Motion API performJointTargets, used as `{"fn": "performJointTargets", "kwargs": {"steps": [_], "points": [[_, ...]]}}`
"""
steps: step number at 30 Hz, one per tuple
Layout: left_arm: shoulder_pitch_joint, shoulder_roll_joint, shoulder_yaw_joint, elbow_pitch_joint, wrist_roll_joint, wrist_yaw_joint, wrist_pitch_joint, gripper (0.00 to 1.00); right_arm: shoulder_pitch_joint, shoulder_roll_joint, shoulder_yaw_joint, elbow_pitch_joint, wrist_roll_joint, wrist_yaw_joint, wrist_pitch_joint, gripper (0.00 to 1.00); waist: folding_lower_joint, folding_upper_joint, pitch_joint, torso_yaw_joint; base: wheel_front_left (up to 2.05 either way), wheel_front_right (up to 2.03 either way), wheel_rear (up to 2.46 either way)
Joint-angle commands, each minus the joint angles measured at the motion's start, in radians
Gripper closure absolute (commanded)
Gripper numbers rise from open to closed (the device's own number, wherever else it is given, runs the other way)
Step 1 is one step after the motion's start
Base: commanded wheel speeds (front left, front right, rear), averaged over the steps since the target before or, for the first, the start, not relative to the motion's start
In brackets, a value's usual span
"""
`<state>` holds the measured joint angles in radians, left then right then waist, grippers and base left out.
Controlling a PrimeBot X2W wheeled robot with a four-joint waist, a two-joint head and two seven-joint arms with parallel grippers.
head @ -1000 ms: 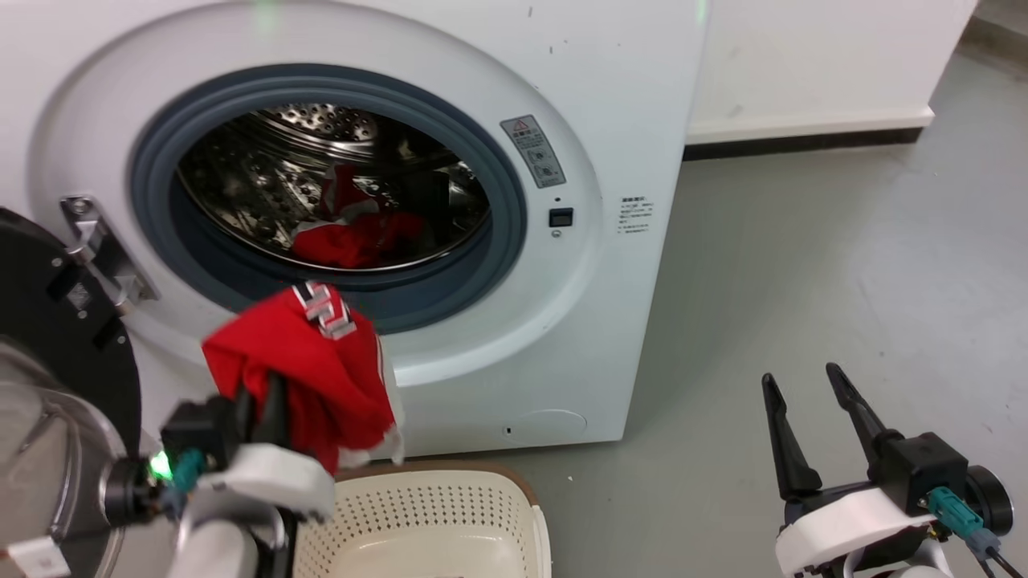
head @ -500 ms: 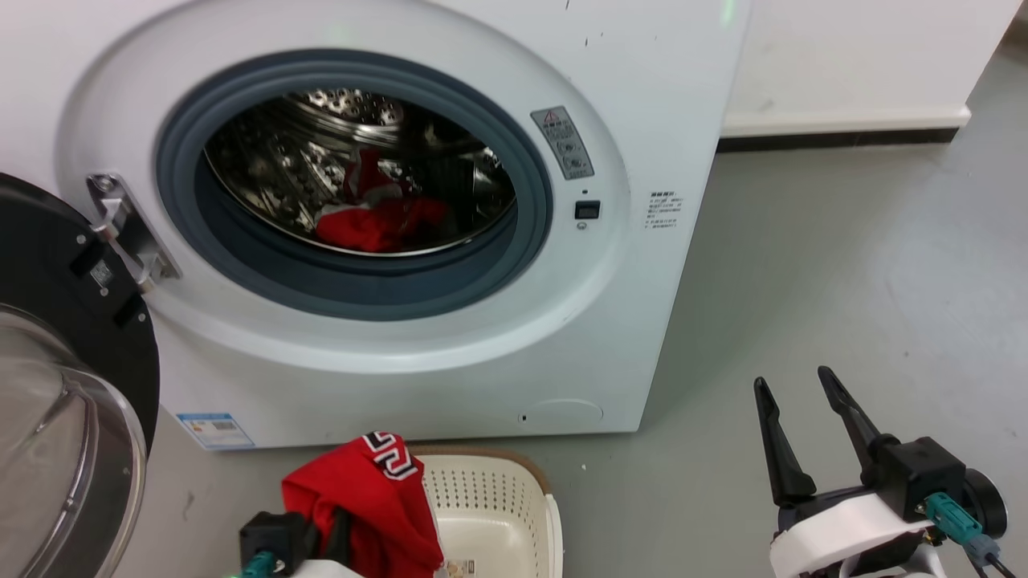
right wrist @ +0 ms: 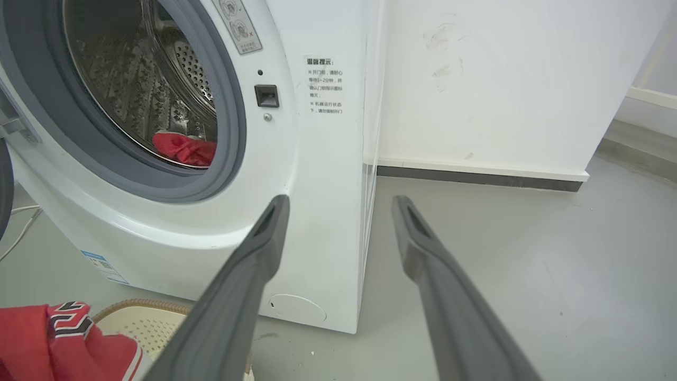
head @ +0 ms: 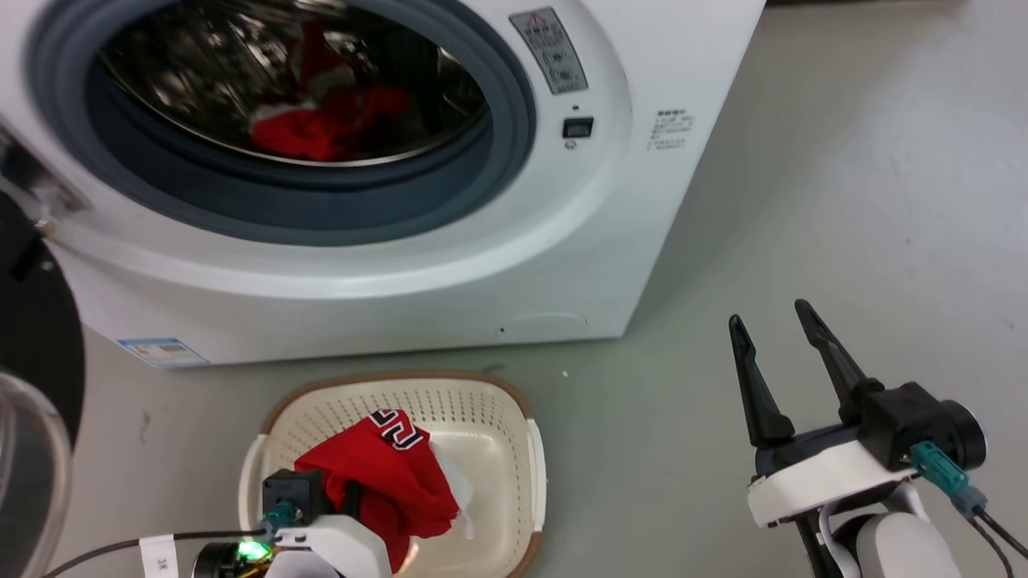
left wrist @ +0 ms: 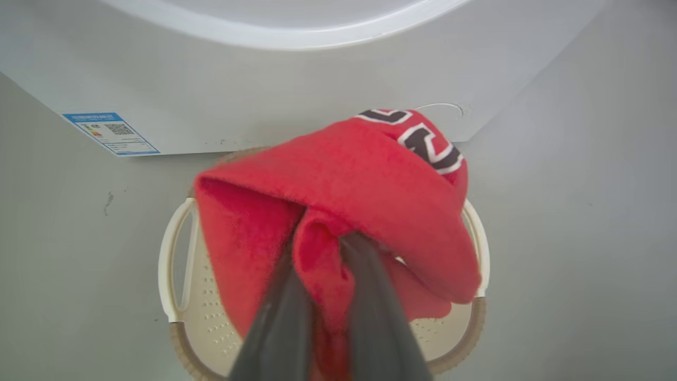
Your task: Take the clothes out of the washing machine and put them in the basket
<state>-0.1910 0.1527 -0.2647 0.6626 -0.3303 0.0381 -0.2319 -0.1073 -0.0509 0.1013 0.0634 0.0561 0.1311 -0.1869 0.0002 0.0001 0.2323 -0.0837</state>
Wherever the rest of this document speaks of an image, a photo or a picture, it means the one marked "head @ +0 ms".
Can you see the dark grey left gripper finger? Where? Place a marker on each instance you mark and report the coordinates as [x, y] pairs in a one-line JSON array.
[[352, 498]]

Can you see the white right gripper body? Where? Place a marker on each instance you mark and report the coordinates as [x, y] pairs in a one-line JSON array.
[[819, 478]]

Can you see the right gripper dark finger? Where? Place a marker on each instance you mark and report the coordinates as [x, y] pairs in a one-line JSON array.
[[759, 393], [831, 345]]

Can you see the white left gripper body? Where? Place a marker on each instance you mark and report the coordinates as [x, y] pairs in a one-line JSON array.
[[337, 550]]

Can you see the red jersey with black number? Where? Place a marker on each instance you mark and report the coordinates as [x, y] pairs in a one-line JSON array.
[[385, 474]]

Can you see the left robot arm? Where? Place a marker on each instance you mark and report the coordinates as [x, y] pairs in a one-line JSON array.
[[221, 562]]

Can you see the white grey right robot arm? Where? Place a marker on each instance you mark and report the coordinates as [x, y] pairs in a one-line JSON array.
[[891, 546]]

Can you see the cream perforated laundry basket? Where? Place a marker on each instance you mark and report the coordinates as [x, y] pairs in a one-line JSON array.
[[482, 417]]

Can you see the white front-load washing machine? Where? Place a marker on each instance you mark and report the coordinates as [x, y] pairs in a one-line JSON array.
[[498, 265]]

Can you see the steel washing machine drum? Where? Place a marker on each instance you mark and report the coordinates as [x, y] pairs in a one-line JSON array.
[[201, 88]]

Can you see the blue white energy sticker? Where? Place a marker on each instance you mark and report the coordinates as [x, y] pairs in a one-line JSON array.
[[162, 351]]

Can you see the grey rubber door gasket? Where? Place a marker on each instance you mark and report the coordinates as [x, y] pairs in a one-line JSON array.
[[321, 201]]

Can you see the black door latch socket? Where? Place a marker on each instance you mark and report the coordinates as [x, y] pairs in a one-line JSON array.
[[577, 128]]

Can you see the black round washer door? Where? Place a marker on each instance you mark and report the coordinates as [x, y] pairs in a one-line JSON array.
[[40, 337]]

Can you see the red garment with white trim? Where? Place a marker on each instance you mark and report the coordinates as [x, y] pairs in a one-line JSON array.
[[317, 128]]

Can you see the grey warning label sticker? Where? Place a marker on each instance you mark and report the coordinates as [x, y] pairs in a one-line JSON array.
[[550, 50]]

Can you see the metal door hinge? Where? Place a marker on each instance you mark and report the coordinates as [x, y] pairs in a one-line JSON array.
[[36, 181]]

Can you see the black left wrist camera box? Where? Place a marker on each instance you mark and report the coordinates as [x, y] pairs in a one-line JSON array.
[[293, 488]]

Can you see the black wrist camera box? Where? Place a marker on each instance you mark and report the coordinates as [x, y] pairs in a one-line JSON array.
[[915, 421], [293, 488]]

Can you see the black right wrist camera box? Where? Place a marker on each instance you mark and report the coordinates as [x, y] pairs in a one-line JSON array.
[[915, 421]]

